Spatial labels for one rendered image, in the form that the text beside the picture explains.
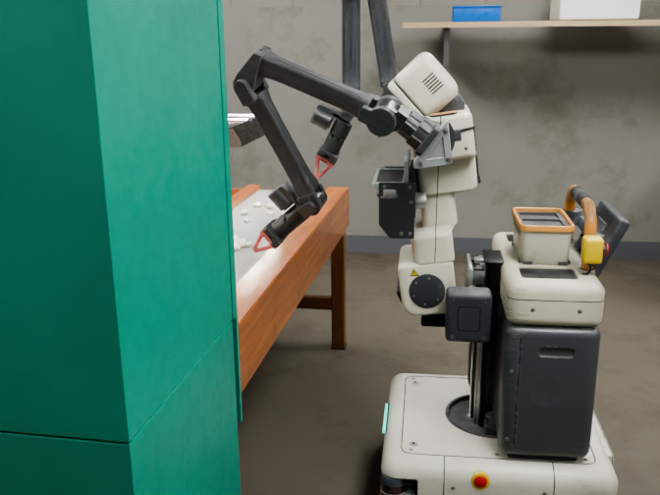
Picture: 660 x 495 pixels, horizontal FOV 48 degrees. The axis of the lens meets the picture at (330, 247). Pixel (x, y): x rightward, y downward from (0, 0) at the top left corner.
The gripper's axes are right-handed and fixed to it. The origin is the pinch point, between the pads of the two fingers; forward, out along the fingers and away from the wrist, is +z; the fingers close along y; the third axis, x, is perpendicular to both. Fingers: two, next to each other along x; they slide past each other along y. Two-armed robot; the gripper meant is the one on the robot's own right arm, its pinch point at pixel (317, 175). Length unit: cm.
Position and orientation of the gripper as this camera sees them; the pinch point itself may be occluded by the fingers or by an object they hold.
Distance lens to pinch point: 244.3
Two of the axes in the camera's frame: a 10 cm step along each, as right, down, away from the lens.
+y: -1.2, 2.8, -9.5
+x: 8.9, 4.6, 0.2
